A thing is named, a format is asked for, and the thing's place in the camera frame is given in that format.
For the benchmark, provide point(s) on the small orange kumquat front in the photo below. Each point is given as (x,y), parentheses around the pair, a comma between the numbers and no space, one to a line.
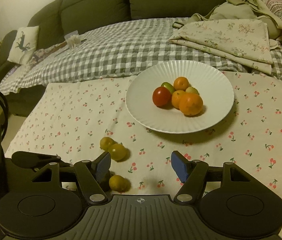
(176,97)

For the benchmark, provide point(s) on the bag of cotton swabs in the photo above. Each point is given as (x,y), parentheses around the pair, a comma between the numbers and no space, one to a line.
(73,39)

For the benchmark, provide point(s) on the dark green sofa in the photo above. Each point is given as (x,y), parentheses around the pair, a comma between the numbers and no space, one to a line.
(62,17)

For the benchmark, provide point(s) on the green round tomato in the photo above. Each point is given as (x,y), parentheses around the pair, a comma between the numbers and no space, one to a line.
(118,183)

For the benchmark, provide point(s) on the white paper plate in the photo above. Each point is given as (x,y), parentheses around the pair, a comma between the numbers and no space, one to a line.
(213,86)

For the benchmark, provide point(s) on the grey checkered blanket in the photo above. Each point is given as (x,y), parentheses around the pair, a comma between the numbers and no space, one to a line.
(116,50)

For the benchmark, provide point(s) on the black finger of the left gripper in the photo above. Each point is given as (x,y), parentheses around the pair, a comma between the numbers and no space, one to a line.
(35,160)

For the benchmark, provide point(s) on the white deer print cushion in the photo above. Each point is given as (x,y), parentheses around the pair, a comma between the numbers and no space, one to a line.
(24,45)

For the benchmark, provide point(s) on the small orange kumquat back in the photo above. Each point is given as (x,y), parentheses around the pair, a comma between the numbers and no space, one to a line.
(181,83)

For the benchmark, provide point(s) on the small orange kumquat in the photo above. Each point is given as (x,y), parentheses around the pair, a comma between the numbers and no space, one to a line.
(181,83)
(176,97)

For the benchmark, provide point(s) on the red tomato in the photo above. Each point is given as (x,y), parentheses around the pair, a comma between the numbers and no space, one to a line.
(161,96)

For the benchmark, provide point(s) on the large orange mandarin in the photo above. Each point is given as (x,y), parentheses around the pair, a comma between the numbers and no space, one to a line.
(191,104)

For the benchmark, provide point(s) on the folded floral cloth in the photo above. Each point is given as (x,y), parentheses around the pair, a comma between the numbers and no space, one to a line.
(243,41)

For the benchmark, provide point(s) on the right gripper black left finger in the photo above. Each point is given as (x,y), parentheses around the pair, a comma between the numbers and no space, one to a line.
(90,174)

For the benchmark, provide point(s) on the cherry print cloth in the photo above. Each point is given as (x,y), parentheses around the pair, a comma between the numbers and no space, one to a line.
(71,118)

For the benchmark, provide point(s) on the yellow small fruit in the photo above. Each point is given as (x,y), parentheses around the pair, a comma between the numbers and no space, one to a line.
(117,152)
(106,142)

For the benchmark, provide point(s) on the green-red tomato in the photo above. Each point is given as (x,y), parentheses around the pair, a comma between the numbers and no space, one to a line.
(168,86)

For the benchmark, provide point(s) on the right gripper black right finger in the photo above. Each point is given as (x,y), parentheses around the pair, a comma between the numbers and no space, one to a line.
(193,176)

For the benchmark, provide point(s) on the yellow-green tomato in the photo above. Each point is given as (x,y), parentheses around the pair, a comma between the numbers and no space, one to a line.
(192,90)

